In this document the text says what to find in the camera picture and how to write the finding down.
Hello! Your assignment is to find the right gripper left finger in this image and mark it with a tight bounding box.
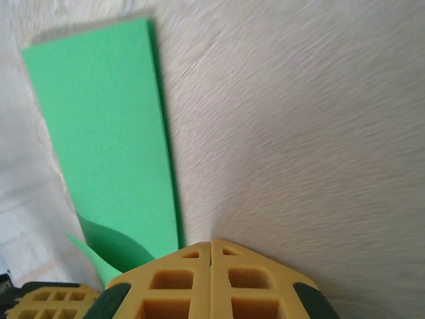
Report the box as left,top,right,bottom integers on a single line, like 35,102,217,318
84,241,213,319

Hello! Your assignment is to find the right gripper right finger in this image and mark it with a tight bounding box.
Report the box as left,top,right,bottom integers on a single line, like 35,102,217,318
211,238,343,319

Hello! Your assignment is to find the green paper sheet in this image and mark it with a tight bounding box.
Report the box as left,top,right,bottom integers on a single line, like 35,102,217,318
21,16,187,290

